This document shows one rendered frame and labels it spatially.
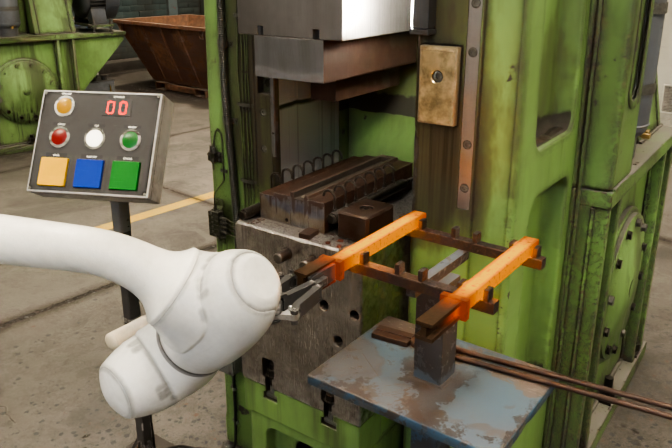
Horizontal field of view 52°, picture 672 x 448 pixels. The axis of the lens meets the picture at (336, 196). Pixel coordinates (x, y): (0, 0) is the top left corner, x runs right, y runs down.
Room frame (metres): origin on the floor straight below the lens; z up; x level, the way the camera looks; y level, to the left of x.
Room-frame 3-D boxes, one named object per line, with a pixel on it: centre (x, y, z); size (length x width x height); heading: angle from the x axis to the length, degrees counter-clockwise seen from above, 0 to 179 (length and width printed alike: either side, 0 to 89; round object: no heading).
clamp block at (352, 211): (1.52, -0.07, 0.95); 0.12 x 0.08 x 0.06; 145
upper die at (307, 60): (1.74, -0.01, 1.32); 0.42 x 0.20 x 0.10; 145
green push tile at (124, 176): (1.69, 0.54, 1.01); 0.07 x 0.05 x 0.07; 80
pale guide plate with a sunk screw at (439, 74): (1.50, -0.22, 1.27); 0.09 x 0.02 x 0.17; 55
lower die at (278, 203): (1.74, -0.01, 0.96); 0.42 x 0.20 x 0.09; 145
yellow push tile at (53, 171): (1.72, 0.74, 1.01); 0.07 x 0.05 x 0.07; 80
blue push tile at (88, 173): (1.70, 0.64, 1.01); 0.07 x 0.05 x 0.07; 80
